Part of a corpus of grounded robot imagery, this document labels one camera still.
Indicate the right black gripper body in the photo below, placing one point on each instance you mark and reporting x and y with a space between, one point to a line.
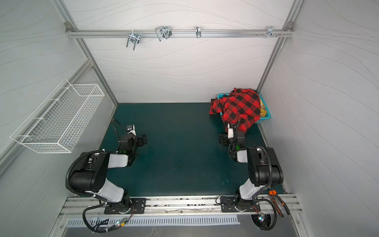
224 139

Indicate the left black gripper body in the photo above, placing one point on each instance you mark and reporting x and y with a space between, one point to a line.
139 140

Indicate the red black plaid shirt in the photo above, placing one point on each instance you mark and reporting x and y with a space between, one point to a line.
241 105

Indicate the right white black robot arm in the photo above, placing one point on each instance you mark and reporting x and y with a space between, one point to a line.
264 170

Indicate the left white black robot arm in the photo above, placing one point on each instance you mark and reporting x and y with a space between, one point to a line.
87 176

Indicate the yellow plaid shirt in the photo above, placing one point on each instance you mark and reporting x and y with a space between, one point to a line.
263 110

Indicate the teal plastic basket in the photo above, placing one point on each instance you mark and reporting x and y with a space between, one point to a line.
257 122

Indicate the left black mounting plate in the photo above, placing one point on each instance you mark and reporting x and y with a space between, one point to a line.
128 206

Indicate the black mounting plate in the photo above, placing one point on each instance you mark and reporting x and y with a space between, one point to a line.
231 204
128 206

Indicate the orange black pliers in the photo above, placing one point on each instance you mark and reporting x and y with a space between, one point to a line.
278 201

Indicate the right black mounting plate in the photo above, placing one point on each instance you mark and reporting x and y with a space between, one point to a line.
231 204

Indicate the metal U-bolt clamp left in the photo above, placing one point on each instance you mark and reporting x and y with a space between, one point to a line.
133 39

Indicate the metal u-bolt clamp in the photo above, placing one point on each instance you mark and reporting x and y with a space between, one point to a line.
133 39
163 32

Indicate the metal U-bolt clamp middle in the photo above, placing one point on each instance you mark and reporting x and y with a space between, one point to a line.
163 32

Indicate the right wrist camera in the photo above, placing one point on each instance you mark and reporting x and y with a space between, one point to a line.
230 131

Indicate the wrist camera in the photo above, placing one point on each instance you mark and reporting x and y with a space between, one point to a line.
131 129
230 131

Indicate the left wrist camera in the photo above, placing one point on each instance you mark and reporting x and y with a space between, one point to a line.
131 129

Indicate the white wire basket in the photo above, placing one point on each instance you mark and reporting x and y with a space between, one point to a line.
57 124

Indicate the white slotted cable duct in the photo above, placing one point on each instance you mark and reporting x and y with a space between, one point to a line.
147 221

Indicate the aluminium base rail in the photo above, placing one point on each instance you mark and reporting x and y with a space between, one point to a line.
170 205

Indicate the metal bracket with bolts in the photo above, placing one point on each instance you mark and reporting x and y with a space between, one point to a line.
270 33

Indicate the small metal ring clamp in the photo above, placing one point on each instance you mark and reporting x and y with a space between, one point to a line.
198 32

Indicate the aluminium cross rail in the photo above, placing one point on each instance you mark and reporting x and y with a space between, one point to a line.
150 34

